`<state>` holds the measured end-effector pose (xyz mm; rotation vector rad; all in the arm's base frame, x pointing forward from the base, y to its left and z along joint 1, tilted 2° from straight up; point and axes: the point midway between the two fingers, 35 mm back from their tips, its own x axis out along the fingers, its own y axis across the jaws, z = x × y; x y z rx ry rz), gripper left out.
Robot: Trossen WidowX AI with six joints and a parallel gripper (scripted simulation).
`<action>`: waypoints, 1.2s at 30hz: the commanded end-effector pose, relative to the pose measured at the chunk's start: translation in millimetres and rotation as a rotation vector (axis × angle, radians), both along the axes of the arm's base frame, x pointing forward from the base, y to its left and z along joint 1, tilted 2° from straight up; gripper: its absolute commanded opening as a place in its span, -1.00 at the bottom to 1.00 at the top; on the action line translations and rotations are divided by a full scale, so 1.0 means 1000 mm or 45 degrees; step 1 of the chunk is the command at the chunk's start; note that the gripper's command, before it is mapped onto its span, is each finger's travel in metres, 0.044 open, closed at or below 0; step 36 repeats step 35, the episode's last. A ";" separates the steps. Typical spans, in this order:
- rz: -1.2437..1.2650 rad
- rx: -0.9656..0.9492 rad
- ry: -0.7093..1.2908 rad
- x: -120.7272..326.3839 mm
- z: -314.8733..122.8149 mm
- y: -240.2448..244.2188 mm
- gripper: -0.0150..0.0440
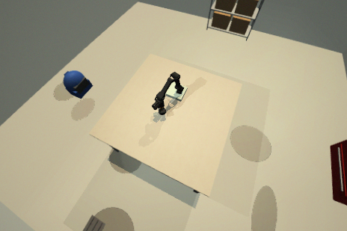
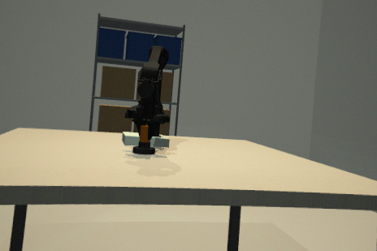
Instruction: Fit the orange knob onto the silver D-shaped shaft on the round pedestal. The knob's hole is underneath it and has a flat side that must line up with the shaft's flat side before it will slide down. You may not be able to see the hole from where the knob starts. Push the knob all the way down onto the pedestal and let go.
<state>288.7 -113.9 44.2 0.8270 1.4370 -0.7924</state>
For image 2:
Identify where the orange cylinder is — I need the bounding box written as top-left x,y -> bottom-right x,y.
140,125 -> 150,142

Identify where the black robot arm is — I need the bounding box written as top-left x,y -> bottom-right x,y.
127,45 -> 169,119

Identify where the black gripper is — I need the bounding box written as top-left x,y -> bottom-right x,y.
132,98 -> 170,140

